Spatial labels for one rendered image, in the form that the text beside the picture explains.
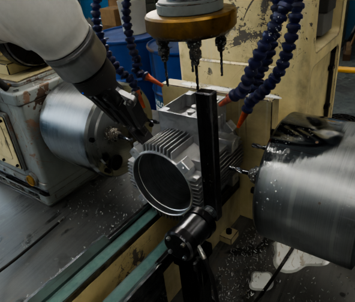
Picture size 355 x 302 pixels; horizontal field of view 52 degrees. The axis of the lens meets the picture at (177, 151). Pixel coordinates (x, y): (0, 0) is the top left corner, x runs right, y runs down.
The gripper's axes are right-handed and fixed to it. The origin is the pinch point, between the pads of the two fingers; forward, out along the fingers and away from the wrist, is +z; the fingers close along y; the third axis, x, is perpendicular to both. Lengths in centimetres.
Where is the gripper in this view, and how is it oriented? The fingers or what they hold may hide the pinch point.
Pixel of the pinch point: (140, 132)
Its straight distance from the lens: 77.1
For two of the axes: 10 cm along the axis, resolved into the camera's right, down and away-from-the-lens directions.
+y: -8.1, -2.3, 5.4
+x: -4.6, 8.3, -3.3
